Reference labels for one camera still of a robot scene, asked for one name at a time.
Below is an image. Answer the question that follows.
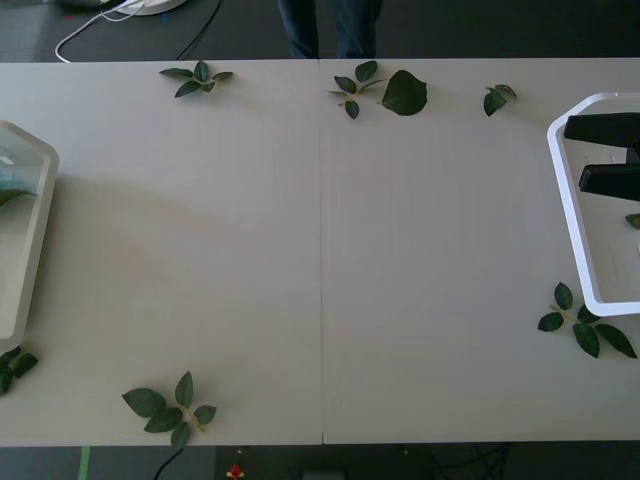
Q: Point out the large single green leaf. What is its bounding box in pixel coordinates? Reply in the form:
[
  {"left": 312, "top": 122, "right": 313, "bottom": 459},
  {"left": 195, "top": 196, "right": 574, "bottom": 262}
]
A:
[{"left": 381, "top": 69, "right": 429, "bottom": 118}]

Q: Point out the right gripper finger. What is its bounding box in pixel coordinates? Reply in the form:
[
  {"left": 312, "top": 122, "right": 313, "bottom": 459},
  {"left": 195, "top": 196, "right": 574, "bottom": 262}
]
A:
[
  {"left": 578, "top": 163, "right": 640, "bottom": 202},
  {"left": 563, "top": 112, "right": 640, "bottom": 147}
]

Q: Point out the white cable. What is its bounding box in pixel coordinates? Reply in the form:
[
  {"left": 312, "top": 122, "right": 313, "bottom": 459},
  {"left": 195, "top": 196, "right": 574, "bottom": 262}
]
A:
[{"left": 54, "top": 0, "right": 147, "bottom": 64}]

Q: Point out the loose green leaf twig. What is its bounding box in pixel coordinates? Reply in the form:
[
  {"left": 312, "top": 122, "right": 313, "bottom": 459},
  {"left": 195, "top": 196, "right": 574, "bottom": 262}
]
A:
[
  {"left": 158, "top": 60, "right": 234, "bottom": 99},
  {"left": 0, "top": 341, "right": 40, "bottom": 397},
  {"left": 121, "top": 370, "right": 218, "bottom": 449},
  {"left": 482, "top": 83, "right": 518, "bottom": 118},
  {"left": 324, "top": 60, "right": 389, "bottom": 121},
  {"left": 537, "top": 280, "right": 639, "bottom": 360}
]

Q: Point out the white round stand base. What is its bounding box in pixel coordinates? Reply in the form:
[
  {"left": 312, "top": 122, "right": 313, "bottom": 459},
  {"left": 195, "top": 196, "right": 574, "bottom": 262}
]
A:
[{"left": 118, "top": 0, "right": 187, "bottom": 17}]

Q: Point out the pale blue flower green stem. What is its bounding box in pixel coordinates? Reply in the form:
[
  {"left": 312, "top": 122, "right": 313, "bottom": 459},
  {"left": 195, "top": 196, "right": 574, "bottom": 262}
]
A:
[{"left": 0, "top": 142, "right": 41, "bottom": 207}]

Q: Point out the person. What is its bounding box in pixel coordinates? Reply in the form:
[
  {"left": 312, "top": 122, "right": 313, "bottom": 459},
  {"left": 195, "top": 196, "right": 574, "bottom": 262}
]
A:
[{"left": 278, "top": 0, "right": 384, "bottom": 60}]

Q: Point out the shallow white plastic box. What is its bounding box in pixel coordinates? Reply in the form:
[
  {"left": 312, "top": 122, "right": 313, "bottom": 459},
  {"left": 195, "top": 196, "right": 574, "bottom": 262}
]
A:
[
  {"left": 0, "top": 119, "right": 61, "bottom": 354},
  {"left": 546, "top": 92, "right": 640, "bottom": 318}
]

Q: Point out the black cable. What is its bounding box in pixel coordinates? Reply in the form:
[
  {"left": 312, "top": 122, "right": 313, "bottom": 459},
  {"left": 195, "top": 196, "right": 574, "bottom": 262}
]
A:
[
  {"left": 151, "top": 446, "right": 184, "bottom": 480},
  {"left": 174, "top": 0, "right": 222, "bottom": 57}
]

